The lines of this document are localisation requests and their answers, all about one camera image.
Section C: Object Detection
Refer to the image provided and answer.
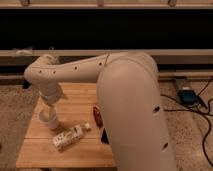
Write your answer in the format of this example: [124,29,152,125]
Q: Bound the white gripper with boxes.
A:
[39,83,63,119]

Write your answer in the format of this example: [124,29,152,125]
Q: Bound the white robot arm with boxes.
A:
[24,51,177,171]

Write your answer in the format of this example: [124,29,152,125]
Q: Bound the wooden table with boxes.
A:
[16,83,115,169]

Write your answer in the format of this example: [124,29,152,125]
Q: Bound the white plastic bottle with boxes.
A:
[52,123,91,150]

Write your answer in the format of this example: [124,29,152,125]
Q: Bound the red-brown small object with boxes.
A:
[93,106,103,128]

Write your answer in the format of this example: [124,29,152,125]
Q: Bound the black smartphone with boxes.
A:
[101,129,109,144]

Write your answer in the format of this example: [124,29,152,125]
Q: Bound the black power adapter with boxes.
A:
[178,89,199,105]

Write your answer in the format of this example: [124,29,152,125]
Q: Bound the black cable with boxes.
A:
[160,77,213,168]

